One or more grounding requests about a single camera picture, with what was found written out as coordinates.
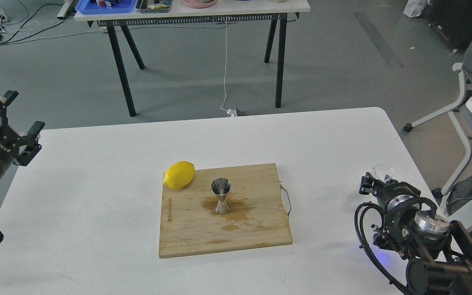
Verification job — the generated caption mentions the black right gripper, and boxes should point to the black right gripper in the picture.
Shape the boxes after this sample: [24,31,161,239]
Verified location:
[359,172,421,213]

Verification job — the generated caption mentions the small clear glass cup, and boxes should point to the small clear glass cup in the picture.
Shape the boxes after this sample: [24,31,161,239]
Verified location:
[372,163,395,182]

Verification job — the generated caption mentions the steel double jigger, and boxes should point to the steel double jigger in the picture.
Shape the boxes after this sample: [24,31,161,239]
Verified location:
[211,177,231,215]

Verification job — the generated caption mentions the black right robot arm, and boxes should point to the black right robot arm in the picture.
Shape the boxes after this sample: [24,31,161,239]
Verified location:
[354,172,472,295]

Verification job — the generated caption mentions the blue plastic tray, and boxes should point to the blue plastic tray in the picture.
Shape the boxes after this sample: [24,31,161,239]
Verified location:
[75,0,137,15]

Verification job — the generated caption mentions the bamboo cutting board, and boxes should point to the bamboo cutting board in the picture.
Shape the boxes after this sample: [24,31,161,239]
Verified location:
[159,163,293,258]

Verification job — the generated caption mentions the white background table black legs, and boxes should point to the white background table black legs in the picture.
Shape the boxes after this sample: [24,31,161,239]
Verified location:
[74,0,311,116]

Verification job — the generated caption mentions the yellow lemon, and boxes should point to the yellow lemon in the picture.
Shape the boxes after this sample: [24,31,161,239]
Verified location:
[163,161,195,189]

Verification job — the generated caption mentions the white plastic bag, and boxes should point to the white plastic bag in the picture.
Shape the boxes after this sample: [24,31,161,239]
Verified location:
[403,0,432,18]

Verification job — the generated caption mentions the dark tray with items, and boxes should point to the dark tray with items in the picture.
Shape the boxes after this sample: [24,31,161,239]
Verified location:
[135,0,172,14]

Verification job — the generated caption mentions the pink plate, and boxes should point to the pink plate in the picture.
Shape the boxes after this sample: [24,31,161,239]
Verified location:
[182,0,217,8]

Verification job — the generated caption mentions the white hanging cable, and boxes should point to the white hanging cable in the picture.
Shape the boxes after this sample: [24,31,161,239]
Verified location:
[220,23,238,117]

